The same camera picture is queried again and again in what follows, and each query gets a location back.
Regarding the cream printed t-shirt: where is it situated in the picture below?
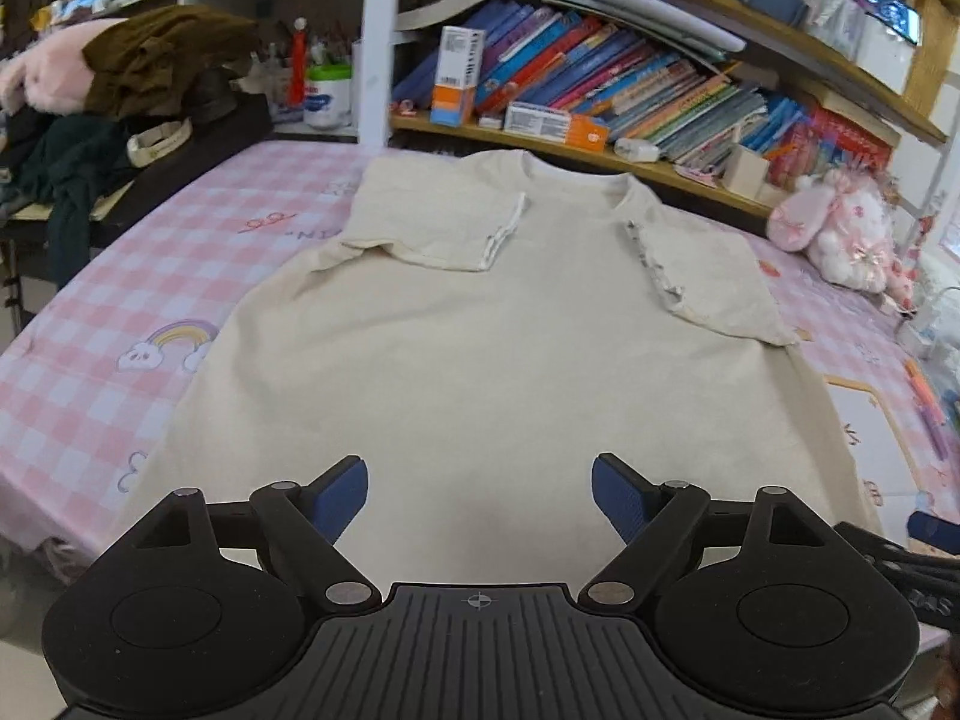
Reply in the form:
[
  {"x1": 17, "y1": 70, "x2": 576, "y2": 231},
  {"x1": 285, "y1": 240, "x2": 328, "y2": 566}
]
[{"x1": 112, "y1": 150, "x2": 882, "y2": 601}]

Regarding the tall white orange box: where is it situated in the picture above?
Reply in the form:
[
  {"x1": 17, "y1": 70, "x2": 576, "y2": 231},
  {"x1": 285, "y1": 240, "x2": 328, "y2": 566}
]
[{"x1": 430, "y1": 26, "x2": 487, "y2": 128}]

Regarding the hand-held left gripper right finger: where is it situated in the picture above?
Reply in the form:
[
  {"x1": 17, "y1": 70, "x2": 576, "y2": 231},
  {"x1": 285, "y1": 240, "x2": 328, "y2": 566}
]
[{"x1": 581, "y1": 452, "x2": 833, "y2": 612}]

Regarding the pink fuzzy cloth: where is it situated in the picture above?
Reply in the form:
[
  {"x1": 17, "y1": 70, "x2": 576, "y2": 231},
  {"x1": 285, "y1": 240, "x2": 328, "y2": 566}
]
[{"x1": 0, "y1": 15, "x2": 128, "y2": 117}]

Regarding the flat white orange box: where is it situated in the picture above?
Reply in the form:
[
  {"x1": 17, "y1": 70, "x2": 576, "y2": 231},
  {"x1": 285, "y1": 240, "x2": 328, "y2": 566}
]
[{"x1": 504, "y1": 101, "x2": 610, "y2": 149}]

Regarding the bunch of pens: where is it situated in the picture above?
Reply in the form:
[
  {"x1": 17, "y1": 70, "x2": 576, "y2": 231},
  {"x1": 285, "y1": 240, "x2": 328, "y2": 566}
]
[{"x1": 307, "y1": 22, "x2": 353, "y2": 68}]

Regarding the white strap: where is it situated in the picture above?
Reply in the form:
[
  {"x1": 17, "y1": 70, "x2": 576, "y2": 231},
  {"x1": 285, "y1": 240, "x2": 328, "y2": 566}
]
[{"x1": 126, "y1": 118, "x2": 192, "y2": 166}]

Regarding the orange marker pen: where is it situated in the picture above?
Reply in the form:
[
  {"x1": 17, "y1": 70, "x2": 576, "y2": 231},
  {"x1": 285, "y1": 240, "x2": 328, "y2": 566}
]
[{"x1": 904, "y1": 358, "x2": 942, "y2": 410}]

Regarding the pink checkered printed desk mat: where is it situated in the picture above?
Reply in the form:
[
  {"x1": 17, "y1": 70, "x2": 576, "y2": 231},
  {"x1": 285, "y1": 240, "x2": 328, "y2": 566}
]
[{"x1": 0, "y1": 139, "x2": 960, "y2": 691}]

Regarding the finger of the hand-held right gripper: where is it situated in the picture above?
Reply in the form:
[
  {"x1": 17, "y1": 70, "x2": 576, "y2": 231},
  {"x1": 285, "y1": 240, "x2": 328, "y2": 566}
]
[
  {"x1": 832, "y1": 521, "x2": 960, "y2": 580},
  {"x1": 907, "y1": 510, "x2": 960, "y2": 542}
]

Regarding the white jar with green lid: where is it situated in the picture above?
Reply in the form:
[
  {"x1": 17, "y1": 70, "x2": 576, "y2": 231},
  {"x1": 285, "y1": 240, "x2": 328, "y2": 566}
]
[{"x1": 304, "y1": 64, "x2": 353, "y2": 128}]

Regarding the white and wooden bookshelf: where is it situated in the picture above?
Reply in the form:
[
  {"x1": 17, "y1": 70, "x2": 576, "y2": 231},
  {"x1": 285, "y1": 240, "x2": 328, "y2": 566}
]
[{"x1": 172, "y1": 0, "x2": 960, "y2": 241}]

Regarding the row of colourful books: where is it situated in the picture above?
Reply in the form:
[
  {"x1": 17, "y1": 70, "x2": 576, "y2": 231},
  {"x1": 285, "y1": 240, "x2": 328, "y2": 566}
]
[{"x1": 390, "y1": 0, "x2": 901, "y2": 188}]

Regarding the pink white plush rabbit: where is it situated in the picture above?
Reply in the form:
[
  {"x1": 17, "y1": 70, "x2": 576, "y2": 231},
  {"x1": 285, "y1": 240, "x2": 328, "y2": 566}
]
[{"x1": 766, "y1": 169, "x2": 897, "y2": 290}]

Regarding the dark green cloth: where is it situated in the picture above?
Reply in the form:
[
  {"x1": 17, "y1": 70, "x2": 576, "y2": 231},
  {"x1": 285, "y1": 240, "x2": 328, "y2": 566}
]
[{"x1": 15, "y1": 112, "x2": 140, "y2": 290}]

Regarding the red tassel ornament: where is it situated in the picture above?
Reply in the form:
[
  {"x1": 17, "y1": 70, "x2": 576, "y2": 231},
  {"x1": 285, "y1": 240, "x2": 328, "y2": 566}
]
[{"x1": 289, "y1": 17, "x2": 310, "y2": 110}]

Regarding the brown cloth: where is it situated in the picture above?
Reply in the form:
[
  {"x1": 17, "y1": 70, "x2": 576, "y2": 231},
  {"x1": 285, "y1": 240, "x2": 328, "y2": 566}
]
[{"x1": 81, "y1": 4, "x2": 263, "y2": 121}]

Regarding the small pink plush toy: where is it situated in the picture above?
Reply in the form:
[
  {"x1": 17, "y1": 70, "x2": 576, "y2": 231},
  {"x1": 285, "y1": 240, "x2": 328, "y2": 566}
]
[{"x1": 889, "y1": 255, "x2": 920, "y2": 316}]

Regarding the pink counting sticks bundle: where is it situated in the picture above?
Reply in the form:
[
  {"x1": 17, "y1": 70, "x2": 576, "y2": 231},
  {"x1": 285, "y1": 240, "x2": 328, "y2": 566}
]
[{"x1": 921, "y1": 405, "x2": 950, "y2": 462}]

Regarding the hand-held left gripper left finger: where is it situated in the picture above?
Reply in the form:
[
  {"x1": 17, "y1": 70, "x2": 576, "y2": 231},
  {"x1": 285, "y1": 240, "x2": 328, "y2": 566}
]
[{"x1": 129, "y1": 454, "x2": 381, "y2": 614}]

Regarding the cream pen holder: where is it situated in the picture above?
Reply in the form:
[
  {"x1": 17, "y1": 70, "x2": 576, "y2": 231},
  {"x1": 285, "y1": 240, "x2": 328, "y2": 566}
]
[{"x1": 724, "y1": 144, "x2": 770, "y2": 200}]

